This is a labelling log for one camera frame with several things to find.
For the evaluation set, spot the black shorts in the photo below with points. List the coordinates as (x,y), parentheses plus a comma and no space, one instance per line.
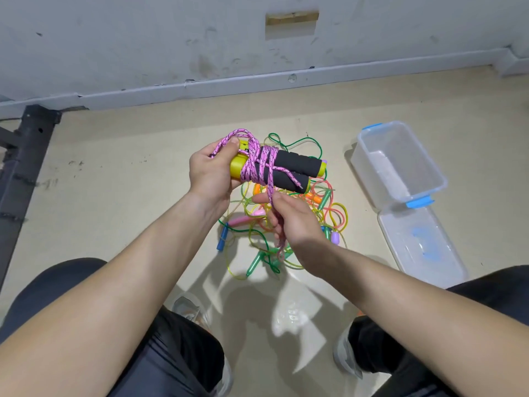
(173,359)

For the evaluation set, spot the person's right forearm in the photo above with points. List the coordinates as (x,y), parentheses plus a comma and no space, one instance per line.
(413,318)

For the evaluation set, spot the small wooden wall block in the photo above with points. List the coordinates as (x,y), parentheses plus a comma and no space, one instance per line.
(292,18)

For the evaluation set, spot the clear storage box blue latches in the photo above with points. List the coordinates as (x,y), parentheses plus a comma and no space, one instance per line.
(397,165)

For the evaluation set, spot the grey right shoe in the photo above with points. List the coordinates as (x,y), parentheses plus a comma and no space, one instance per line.
(347,355)

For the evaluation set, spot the grey left shoe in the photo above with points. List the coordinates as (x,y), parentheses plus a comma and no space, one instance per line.
(188,308)

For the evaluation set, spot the person's left hand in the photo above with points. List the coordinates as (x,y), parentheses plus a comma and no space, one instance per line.
(211,173)

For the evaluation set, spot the person's left forearm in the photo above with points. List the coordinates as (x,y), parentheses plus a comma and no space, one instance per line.
(107,310)

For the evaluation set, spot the person's right hand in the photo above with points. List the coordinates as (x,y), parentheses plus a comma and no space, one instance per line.
(296,231)

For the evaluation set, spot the black metal rack frame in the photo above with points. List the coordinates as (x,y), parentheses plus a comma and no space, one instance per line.
(25,161)

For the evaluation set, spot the grey shoe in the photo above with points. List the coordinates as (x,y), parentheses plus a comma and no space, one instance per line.
(188,308)
(347,355)

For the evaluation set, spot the clear plastic box lid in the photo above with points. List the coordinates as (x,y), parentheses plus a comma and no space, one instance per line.
(421,244)

